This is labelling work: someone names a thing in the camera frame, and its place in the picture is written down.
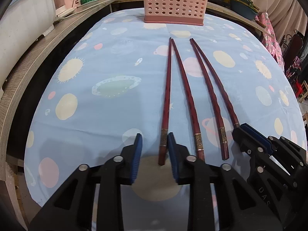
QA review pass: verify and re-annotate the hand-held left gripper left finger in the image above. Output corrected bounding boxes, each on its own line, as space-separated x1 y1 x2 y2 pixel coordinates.
29 133 143 231

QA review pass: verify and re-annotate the blue planet print tablecloth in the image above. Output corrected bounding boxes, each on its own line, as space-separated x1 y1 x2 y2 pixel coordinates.
23 7 306 231

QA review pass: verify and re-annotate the dark metal chair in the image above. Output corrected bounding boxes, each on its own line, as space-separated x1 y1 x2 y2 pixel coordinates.
284 33 304 78

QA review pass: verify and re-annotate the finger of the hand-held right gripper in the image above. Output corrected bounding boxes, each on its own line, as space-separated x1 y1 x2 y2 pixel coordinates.
232 127 265 160
240 123 308 167

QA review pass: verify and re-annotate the maroon chopstick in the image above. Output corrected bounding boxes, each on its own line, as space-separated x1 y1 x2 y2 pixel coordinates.
171 39 207 162
158 37 173 166
189 38 230 161
192 38 240 129

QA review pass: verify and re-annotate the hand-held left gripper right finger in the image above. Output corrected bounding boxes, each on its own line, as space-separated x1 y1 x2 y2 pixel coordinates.
168 132 282 231

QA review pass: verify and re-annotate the pink pineapple print cloth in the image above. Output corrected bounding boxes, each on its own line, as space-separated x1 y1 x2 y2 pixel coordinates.
257 14 285 68

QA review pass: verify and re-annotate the white plastic tub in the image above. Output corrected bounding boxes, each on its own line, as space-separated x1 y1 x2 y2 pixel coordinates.
0 0 57 87

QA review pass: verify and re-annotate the blue plastic basin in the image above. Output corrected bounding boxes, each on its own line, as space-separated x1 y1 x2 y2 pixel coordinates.
230 0 260 21

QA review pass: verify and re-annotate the pink perforated utensil holder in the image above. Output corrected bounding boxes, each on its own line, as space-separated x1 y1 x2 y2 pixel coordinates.
143 0 209 27

